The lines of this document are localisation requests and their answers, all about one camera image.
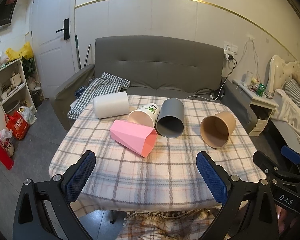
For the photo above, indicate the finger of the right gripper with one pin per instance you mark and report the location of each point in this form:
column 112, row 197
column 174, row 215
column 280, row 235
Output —
column 288, row 171
column 291, row 155

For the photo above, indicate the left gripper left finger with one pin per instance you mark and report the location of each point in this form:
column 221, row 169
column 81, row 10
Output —
column 32, row 221

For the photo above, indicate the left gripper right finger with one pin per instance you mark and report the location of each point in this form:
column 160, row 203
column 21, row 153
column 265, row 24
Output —
column 252, row 204

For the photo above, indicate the pink faceted cup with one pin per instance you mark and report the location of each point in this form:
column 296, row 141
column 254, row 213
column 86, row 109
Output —
column 138, row 138

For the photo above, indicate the brown paper cup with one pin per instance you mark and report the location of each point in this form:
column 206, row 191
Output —
column 217, row 129

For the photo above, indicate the grey cylindrical cup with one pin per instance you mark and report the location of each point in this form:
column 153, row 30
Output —
column 170, row 122

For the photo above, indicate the white cup green print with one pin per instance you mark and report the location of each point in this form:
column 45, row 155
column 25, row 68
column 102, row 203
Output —
column 146, row 115

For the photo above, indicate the white cylindrical cup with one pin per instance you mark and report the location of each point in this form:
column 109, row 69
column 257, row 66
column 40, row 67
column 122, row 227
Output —
column 111, row 105

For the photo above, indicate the white nightstand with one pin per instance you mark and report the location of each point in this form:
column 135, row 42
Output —
column 262, row 107

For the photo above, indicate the plaid tablecloth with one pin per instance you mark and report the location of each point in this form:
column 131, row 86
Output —
column 166, row 180

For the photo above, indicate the bed with striped pillow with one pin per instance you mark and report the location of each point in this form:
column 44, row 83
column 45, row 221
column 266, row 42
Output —
column 284, row 85

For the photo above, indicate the green bottle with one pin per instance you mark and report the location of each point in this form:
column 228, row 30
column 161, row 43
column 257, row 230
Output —
column 260, row 89

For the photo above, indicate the red shopping bag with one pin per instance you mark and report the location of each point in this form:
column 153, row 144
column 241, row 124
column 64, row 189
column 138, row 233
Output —
column 17, row 124

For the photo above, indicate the white plastic bag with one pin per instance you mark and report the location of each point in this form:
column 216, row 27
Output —
column 27, row 114

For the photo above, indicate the white shelf unit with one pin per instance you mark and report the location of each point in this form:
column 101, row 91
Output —
column 13, row 88

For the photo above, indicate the checkered blue white cloth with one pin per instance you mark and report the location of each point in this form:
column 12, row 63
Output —
column 106, row 84

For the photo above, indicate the grey sofa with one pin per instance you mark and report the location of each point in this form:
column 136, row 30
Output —
column 158, row 66

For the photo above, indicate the yellow plastic bag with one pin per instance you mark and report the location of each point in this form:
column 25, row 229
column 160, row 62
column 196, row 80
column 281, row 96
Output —
column 25, row 51

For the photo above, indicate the white door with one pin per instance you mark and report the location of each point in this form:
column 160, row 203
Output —
column 53, row 55

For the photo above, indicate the wall power outlet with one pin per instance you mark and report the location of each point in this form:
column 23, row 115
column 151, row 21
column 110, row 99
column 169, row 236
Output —
column 230, row 50

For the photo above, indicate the green handled broom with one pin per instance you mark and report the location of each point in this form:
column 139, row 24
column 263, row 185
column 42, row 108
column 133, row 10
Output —
column 77, row 52

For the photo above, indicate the black door handle lock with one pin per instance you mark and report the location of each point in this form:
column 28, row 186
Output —
column 65, row 29

